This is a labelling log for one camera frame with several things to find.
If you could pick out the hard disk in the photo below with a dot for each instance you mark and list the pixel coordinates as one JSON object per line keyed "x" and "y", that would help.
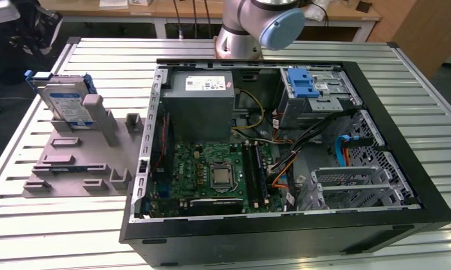
{"x": 66, "y": 107}

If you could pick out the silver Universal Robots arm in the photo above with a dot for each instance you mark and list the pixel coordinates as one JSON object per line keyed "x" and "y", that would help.
{"x": 240, "y": 42}

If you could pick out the silver disk bay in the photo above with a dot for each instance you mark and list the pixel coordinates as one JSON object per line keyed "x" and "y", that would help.
{"x": 344, "y": 187}

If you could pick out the white paper box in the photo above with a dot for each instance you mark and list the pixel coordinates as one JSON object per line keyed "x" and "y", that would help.
{"x": 114, "y": 3}

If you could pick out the small white box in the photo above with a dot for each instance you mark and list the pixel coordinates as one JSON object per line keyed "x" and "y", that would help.
{"x": 140, "y": 2}

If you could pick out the grey parts rack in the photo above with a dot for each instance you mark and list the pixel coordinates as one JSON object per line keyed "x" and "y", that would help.
{"x": 79, "y": 146}

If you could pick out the dark RAM stick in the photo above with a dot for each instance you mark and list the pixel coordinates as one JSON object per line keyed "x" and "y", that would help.
{"x": 70, "y": 170}

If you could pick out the grey power supply unit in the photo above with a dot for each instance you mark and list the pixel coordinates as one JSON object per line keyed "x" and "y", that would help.
{"x": 199, "y": 118}

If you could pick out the green motherboard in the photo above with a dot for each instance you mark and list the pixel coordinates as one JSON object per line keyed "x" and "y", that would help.
{"x": 191, "y": 153}

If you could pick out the silver CPU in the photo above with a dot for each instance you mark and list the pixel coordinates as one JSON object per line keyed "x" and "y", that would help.
{"x": 222, "y": 178}

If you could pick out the blue plastic latch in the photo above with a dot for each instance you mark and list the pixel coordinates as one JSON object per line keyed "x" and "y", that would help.
{"x": 302, "y": 84}

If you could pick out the silver optical drive cage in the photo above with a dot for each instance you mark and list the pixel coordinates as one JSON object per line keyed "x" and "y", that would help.
{"x": 296, "y": 112}

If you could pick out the clear plastic bag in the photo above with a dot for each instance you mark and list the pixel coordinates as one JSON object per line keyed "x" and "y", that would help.
{"x": 316, "y": 9}

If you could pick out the black RAM slot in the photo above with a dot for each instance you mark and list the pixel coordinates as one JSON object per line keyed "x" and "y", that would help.
{"x": 254, "y": 174}
{"x": 259, "y": 174}
{"x": 250, "y": 174}
{"x": 268, "y": 201}

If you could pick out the black graphics card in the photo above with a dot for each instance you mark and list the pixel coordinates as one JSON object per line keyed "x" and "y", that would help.
{"x": 214, "y": 206}

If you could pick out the RAM stick with black chips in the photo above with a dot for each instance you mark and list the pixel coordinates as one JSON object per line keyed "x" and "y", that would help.
{"x": 263, "y": 174}

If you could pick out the small black box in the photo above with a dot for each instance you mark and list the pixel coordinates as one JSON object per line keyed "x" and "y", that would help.
{"x": 366, "y": 7}

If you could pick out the black open PC case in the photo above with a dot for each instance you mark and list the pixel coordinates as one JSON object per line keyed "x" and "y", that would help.
{"x": 247, "y": 242}

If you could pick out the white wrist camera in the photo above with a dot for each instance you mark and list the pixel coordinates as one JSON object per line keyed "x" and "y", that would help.
{"x": 0, "y": 12}

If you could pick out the wooden desk white frame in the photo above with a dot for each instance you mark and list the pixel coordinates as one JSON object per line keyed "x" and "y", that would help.
{"x": 90, "y": 12}

